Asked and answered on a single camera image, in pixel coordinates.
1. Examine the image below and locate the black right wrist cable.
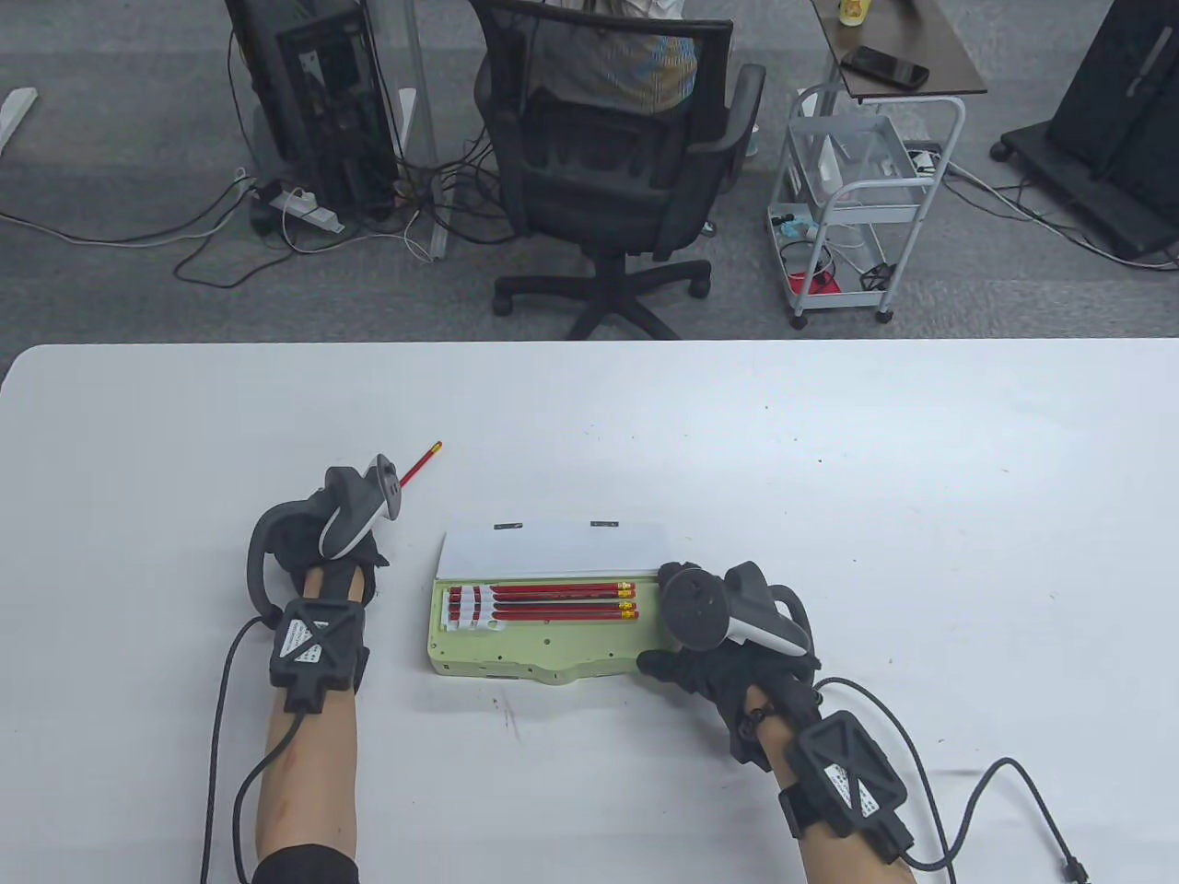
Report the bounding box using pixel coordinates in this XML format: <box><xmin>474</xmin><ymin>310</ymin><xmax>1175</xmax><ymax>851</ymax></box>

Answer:
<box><xmin>815</xmin><ymin>677</ymin><xmax>1092</xmax><ymax>884</ymax></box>

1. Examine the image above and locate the person's right forearm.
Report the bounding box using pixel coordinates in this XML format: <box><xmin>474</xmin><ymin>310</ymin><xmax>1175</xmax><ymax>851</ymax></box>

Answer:
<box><xmin>748</xmin><ymin>686</ymin><xmax>920</xmax><ymax>884</ymax></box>

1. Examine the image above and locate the person's left hand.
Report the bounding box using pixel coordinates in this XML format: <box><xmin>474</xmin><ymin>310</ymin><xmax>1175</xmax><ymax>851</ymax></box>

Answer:
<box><xmin>274</xmin><ymin>502</ymin><xmax>391</xmax><ymax>607</ymax></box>

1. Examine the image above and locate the black wheeled stand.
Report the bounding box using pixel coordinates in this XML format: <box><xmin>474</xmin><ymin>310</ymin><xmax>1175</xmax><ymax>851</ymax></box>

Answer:
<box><xmin>990</xmin><ymin>0</ymin><xmax>1179</xmax><ymax>263</ymax></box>

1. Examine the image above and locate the black computer tower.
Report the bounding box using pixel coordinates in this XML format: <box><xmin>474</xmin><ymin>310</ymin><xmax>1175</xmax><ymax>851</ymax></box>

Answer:
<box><xmin>224</xmin><ymin>0</ymin><xmax>402</xmax><ymax>222</ymax></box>

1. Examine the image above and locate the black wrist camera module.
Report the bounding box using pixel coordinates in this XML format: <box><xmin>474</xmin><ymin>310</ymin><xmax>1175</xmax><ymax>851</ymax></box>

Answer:
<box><xmin>778</xmin><ymin>711</ymin><xmax>916</xmax><ymax>865</ymax></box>
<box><xmin>269</xmin><ymin>599</ymin><xmax>371</xmax><ymax>715</ymax></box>

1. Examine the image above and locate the white flat bar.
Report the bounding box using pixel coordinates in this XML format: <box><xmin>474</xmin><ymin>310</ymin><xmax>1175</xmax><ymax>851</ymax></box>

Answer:
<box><xmin>0</xmin><ymin>87</ymin><xmax>40</xmax><ymax>153</ymax></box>

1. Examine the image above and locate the black right wrist camera module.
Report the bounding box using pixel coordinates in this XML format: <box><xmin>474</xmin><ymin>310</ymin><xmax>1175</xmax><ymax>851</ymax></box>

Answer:
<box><xmin>778</xmin><ymin>711</ymin><xmax>916</xmax><ymax>865</ymax></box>

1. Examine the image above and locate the grey white hand controller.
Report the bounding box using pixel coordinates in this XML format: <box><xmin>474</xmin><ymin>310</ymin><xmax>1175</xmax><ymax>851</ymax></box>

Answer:
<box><xmin>247</xmin><ymin>454</ymin><xmax>406</xmax><ymax>629</ymax></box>
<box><xmin>658</xmin><ymin>562</ymin><xmax>815</xmax><ymax>658</ymax></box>

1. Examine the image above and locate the person's left forearm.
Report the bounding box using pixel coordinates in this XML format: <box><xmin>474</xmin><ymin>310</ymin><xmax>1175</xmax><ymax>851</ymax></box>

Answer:
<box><xmin>251</xmin><ymin>564</ymin><xmax>369</xmax><ymax>884</ymax></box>

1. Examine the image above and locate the black left wrist camera module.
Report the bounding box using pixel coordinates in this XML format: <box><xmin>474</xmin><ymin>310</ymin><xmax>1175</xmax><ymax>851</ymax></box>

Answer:
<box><xmin>269</xmin><ymin>599</ymin><xmax>371</xmax><ymax>715</ymax></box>

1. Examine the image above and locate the black mesh office chair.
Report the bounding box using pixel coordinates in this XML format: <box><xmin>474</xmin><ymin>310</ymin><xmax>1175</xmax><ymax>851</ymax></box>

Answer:
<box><xmin>470</xmin><ymin>0</ymin><xmax>768</xmax><ymax>340</ymax></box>

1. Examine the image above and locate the white utility cart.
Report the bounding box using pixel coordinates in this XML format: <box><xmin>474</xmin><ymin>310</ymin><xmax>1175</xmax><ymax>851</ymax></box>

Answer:
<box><xmin>766</xmin><ymin>87</ymin><xmax>968</xmax><ymax>331</ymax></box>

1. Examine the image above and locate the person's right hand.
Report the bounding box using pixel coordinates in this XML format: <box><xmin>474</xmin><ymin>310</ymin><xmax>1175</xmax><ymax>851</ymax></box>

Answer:
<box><xmin>637</xmin><ymin>562</ymin><xmax>823</xmax><ymax>771</ymax></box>

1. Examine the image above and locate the brown side table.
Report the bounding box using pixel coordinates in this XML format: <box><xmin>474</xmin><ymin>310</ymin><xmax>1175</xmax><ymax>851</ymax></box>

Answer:
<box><xmin>815</xmin><ymin>0</ymin><xmax>988</xmax><ymax>104</ymax></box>

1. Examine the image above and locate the tangle of black floor cables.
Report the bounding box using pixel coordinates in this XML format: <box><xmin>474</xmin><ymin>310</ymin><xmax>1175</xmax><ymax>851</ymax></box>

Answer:
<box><xmin>173</xmin><ymin>120</ymin><xmax>544</xmax><ymax>288</ymax></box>

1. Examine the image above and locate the black smartphone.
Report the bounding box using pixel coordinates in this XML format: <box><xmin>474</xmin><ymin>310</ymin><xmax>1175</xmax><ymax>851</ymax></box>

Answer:
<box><xmin>840</xmin><ymin>44</ymin><xmax>929</xmax><ymax>90</ymax></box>

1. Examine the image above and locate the white power strip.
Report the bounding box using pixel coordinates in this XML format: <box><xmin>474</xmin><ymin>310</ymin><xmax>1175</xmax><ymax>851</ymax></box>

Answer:
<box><xmin>270</xmin><ymin>187</ymin><xmax>346</xmax><ymax>234</ymax></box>

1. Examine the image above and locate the green multifunction pencil case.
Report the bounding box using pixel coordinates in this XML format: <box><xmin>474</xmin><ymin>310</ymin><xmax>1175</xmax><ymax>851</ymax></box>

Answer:
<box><xmin>426</xmin><ymin>522</ymin><xmax>684</xmax><ymax>687</ymax></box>

